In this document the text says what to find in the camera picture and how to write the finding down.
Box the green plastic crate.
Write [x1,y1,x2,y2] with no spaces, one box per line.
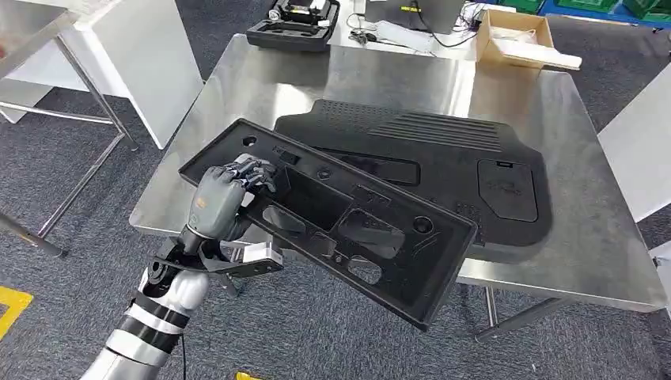
[496,0,547,15]
[622,0,671,23]
[555,0,620,13]

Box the white board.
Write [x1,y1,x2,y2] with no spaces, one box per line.
[597,63,671,224]

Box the stainless steel table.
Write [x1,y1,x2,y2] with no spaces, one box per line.
[128,33,669,344]

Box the white cabinet panel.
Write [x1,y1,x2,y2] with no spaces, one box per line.
[4,0,205,151]

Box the open black tool case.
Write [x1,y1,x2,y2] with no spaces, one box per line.
[245,0,341,53]

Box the brown cardboard box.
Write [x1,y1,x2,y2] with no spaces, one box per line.
[475,9,557,70]

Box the black cable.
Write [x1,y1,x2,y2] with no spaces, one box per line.
[408,0,480,49]

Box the steel side table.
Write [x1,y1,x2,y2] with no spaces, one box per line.
[0,0,141,259]

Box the black plastic panel with cutouts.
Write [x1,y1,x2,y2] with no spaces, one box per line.
[178,117,479,333]

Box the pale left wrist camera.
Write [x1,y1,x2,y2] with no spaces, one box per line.
[241,243,285,275]

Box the white foam sheet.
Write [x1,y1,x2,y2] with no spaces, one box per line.
[494,35,583,71]

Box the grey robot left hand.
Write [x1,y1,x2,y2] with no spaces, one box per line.
[187,157,279,243]

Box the black ribbed car floor mat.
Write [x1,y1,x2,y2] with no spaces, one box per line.
[273,98,555,264]

